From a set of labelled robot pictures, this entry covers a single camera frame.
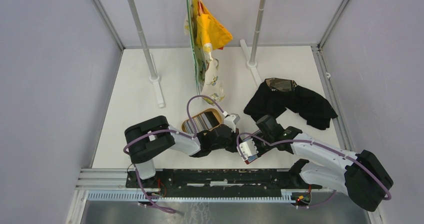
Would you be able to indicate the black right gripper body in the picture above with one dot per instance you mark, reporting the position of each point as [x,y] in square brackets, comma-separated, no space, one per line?
[262,148]

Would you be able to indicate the right metal rack pole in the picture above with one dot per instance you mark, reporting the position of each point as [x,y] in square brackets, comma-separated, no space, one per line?
[250,54]

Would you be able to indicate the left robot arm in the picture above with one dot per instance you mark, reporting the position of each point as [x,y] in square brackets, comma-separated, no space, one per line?
[148,139]

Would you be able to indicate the yellow floral hanging cloth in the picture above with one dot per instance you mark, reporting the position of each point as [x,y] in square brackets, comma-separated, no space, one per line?
[209,35]

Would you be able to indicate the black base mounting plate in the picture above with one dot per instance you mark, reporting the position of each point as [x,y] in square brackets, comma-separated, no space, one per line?
[225,183]

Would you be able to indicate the black shirt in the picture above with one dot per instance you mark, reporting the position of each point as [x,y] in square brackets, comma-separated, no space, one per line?
[276,95]

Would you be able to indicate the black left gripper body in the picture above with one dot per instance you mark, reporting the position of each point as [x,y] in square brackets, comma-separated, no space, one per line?
[229,145]

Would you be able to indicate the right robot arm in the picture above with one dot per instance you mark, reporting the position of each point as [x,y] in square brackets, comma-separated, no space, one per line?
[360,176]

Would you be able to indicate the green hanging cloth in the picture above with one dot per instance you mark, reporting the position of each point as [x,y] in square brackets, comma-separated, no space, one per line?
[191,34]

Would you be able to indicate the metal rack pole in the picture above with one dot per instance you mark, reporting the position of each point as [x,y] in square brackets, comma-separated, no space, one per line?
[250,54]
[154,78]

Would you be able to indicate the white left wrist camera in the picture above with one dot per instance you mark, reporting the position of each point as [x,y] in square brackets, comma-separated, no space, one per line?
[231,120]

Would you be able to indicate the left metal rack pole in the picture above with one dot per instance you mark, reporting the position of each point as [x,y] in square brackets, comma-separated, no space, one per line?
[154,78]

